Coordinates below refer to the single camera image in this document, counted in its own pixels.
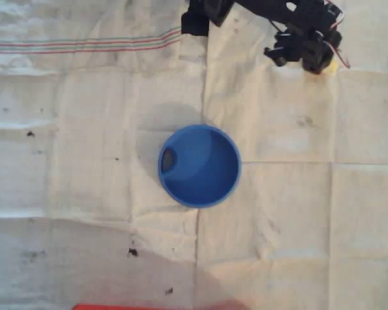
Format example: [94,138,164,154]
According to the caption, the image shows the red flat object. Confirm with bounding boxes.
[71,302,250,310]

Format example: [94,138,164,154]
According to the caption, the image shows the blue plastic bowl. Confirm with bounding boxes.
[157,123,243,209]

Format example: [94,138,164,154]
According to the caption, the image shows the white and red servo cable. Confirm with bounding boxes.
[322,32,351,70]

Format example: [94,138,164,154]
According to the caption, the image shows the white cloth with striped band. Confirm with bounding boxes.
[0,0,388,310]

